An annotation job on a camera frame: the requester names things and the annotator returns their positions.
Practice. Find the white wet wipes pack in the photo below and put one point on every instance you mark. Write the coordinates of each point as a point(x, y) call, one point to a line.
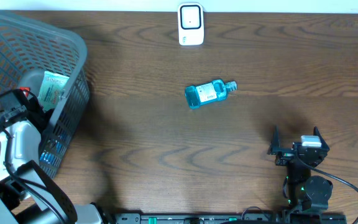
point(51, 89)

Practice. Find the red Nescafe stick packet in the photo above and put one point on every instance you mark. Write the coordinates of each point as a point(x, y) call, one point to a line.
point(25, 90)

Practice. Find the grey plastic shopping basket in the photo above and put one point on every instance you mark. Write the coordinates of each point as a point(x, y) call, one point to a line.
point(28, 48)

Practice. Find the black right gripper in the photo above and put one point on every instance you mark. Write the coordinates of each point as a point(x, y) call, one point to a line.
point(286, 154)

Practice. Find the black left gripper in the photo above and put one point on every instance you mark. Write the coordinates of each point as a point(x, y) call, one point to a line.
point(48, 114)

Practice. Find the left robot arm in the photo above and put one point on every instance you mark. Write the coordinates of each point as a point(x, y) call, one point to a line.
point(27, 193)

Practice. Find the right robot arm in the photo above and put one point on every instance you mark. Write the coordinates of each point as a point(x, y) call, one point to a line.
point(307, 194)

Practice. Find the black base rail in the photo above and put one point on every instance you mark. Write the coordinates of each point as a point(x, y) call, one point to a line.
point(136, 218)

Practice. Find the blue Oreo cookie pack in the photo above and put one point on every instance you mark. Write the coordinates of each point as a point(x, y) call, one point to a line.
point(53, 149)

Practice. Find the blue mouthwash bottle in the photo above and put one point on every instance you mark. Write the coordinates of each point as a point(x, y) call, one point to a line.
point(207, 93)

